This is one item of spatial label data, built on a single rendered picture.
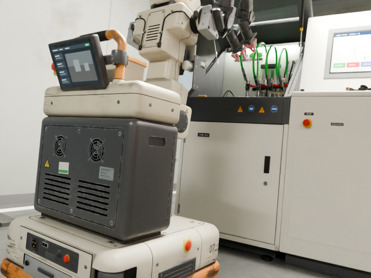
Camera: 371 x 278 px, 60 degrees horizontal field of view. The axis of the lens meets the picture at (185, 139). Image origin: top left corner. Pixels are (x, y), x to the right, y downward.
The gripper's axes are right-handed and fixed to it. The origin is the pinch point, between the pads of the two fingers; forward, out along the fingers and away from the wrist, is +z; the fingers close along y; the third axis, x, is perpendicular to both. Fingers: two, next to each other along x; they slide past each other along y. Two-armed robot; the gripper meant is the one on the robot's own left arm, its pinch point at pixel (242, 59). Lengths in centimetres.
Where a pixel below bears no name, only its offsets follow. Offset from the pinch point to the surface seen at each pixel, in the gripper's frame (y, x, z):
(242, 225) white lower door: 7, 77, 72
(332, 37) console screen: -48, -28, 16
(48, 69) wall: 177, 9, -57
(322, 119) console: -44, 33, 37
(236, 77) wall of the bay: 28.5, -31.1, 22.2
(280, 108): -23.6, 29.5, 26.0
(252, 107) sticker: -7.6, 29.8, 20.8
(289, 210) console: -21, 67, 70
